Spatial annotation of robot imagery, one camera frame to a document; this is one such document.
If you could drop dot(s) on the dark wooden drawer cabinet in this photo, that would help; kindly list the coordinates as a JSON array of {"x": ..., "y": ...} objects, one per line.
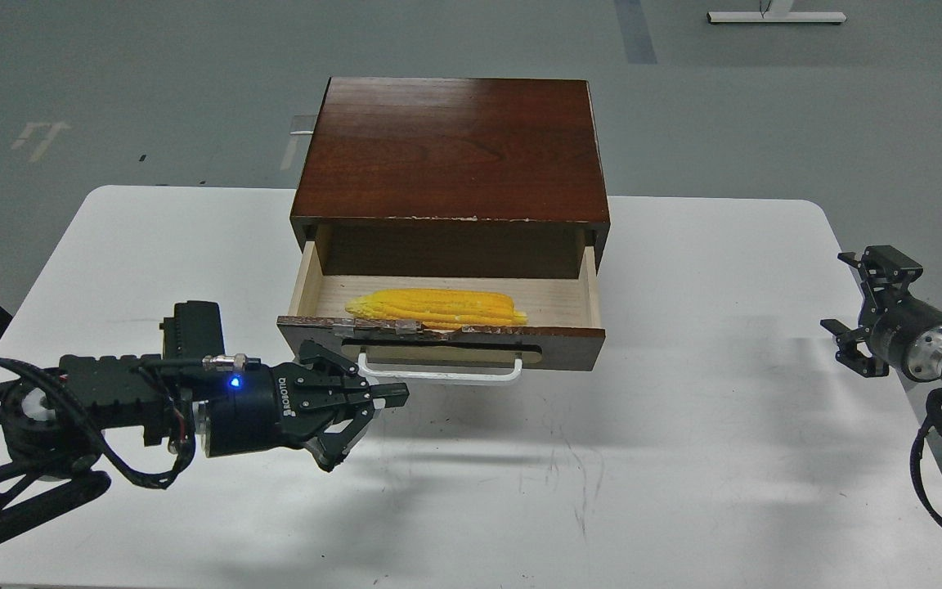
[{"x": 457, "y": 178}]

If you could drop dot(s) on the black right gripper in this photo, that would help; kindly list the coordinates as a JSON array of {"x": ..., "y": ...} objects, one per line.
[{"x": 907, "y": 336}]

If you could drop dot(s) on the white drawer handle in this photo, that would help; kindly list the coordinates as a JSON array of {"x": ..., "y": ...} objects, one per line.
[{"x": 450, "y": 377}]

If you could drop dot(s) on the light wood drawer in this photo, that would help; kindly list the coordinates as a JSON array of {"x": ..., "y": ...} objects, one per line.
[{"x": 446, "y": 343}]

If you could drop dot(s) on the yellow corn cob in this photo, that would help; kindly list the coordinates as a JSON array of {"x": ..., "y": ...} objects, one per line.
[{"x": 438, "y": 309}]

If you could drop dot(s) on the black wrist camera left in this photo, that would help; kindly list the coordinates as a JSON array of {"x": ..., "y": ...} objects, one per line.
[{"x": 193, "y": 331}]

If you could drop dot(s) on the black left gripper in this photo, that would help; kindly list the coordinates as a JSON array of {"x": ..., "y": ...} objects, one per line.
[{"x": 259, "y": 414}]

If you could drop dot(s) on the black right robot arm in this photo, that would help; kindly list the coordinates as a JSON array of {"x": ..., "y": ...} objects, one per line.
[{"x": 895, "y": 330}]

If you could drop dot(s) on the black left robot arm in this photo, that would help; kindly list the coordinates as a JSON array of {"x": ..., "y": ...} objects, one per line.
[{"x": 142, "y": 415}]

